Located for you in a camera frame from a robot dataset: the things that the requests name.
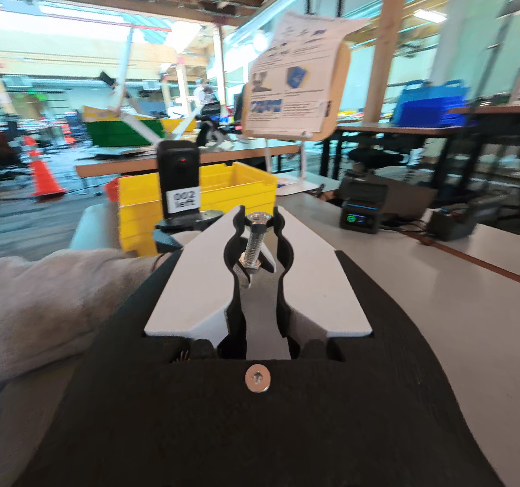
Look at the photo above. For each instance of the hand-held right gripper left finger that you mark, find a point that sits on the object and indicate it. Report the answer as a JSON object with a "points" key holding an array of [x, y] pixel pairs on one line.
{"points": [[191, 292]]}

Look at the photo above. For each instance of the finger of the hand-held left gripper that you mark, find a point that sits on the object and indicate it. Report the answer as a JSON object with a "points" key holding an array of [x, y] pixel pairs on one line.
{"points": [[243, 279], [269, 262]]}

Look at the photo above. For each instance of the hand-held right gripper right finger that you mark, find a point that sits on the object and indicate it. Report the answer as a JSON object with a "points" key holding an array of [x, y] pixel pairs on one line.
{"points": [[321, 292]]}

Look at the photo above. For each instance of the silver hex nut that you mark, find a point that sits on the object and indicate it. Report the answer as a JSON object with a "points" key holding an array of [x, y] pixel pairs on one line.
{"points": [[250, 262]]}

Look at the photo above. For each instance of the silver bolt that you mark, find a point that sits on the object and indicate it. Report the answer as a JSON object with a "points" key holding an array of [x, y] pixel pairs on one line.
{"points": [[254, 243]]}

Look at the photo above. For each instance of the person's left forearm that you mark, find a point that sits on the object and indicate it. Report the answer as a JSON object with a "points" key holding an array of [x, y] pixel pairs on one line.
{"points": [[61, 304]]}

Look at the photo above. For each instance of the black and white device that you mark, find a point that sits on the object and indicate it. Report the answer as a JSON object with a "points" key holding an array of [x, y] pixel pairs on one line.
{"points": [[211, 131]]}

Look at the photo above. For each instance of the yellow plastic bin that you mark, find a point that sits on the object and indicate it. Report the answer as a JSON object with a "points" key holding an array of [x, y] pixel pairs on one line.
{"points": [[227, 186]]}

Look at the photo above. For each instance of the wooden edged table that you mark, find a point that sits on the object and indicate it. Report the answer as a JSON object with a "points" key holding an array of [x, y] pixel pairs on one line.
{"points": [[243, 152]]}

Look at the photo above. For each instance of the green plastic bin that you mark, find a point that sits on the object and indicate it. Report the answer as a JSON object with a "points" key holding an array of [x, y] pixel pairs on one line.
{"points": [[122, 131]]}

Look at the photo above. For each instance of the black power station with display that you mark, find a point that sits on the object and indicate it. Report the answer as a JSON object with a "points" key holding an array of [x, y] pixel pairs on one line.
{"points": [[361, 210]]}

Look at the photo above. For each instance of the white board stand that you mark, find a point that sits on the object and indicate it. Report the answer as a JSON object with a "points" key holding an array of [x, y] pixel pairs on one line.
{"points": [[302, 162]]}

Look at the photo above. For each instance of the dark grey case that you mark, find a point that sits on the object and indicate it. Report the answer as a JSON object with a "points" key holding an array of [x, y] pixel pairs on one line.
{"points": [[410, 196]]}

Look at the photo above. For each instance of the orange traffic cone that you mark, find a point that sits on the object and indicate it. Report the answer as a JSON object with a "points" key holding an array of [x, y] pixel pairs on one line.
{"points": [[44, 174]]}

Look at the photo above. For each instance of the black office chair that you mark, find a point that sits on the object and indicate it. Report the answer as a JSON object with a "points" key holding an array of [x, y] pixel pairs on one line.
{"points": [[375, 157]]}

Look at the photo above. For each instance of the black charger box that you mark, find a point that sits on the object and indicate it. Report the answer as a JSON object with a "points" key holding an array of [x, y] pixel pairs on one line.
{"points": [[451, 225]]}

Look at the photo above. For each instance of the printed instruction sheet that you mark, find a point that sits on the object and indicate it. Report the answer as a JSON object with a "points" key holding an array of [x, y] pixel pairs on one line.
{"points": [[292, 76]]}

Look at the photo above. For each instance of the wooden display board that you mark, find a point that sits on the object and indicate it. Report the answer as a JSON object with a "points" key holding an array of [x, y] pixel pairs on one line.
{"points": [[337, 101]]}

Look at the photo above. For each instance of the blue plastic bin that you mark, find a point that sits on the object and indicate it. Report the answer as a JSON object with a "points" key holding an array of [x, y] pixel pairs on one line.
{"points": [[430, 105]]}

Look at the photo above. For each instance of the black legged table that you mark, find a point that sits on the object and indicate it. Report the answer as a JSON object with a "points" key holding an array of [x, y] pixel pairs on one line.
{"points": [[467, 129]]}

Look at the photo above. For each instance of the light wooden post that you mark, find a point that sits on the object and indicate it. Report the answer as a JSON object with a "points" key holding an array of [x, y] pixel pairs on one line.
{"points": [[386, 48]]}

